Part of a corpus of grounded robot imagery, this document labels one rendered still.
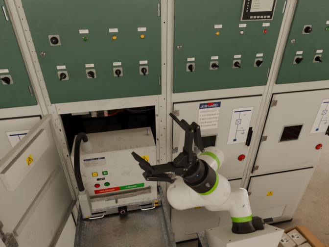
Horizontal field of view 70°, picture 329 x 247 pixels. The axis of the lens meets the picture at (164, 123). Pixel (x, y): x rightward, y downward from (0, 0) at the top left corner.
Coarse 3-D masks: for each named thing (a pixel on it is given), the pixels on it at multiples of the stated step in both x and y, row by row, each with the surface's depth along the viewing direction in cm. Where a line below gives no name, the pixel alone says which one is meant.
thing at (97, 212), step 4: (148, 200) 163; (152, 200) 163; (160, 200) 164; (124, 204) 160; (128, 204) 160; (132, 204) 161; (136, 204) 161; (140, 204) 162; (144, 204) 163; (148, 204) 164; (160, 204) 167; (100, 208) 158; (104, 208) 158; (108, 208) 158; (112, 208) 159; (116, 208) 159; (128, 208) 162; (132, 208) 163; (136, 208) 164; (140, 208) 164; (92, 212) 157; (96, 212) 157; (100, 212) 158; (108, 212) 160; (112, 212) 161; (116, 212) 161; (92, 216) 159
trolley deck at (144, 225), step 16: (160, 192) 180; (80, 208) 167; (144, 208) 167; (96, 224) 156; (112, 224) 156; (128, 224) 156; (144, 224) 156; (160, 224) 156; (96, 240) 147; (112, 240) 147; (128, 240) 147; (144, 240) 147; (160, 240) 147
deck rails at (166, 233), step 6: (162, 204) 163; (162, 210) 165; (162, 216) 161; (84, 222) 157; (162, 222) 157; (78, 228) 146; (84, 228) 153; (162, 228) 153; (168, 228) 146; (78, 234) 144; (84, 234) 150; (168, 234) 147; (78, 240) 143; (84, 240) 146; (168, 240) 146; (78, 246) 141; (84, 246) 143; (168, 246) 143
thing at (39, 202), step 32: (32, 128) 122; (0, 160) 101; (32, 160) 118; (64, 160) 152; (0, 192) 101; (32, 192) 124; (64, 192) 160; (0, 224) 99; (32, 224) 125; (64, 224) 155
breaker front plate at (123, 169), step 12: (84, 156) 133; (96, 156) 135; (108, 156) 137; (120, 156) 138; (132, 156) 140; (84, 168) 138; (96, 168) 139; (108, 168) 141; (120, 168) 143; (132, 168) 145; (84, 180) 142; (96, 180) 144; (108, 180) 146; (120, 180) 148; (132, 180) 151; (144, 180) 153; (108, 192) 152; (120, 192) 154; (132, 192) 155; (156, 192) 161; (96, 204) 155; (108, 204) 158; (120, 204) 160
